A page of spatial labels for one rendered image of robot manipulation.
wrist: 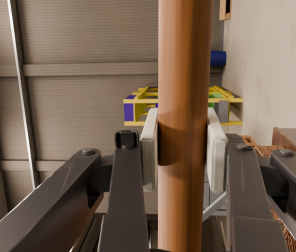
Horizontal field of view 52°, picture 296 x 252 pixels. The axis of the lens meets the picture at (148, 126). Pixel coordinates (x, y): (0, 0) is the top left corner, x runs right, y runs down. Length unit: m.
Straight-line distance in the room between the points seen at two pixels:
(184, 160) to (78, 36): 8.10
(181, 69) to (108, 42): 7.89
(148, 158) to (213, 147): 0.03
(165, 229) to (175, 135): 0.07
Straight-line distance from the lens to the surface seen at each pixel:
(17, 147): 9.48
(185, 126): 0.17
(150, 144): 0.15
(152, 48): 7.90
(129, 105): 5.75
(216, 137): 0.16
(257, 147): 1.79
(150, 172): 0.16
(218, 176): 0.16
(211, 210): 1.21
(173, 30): 0.17
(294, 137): 1.88
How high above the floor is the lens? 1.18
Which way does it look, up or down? 5 degrees up
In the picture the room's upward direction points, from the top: 90 degrees counter-clockwise
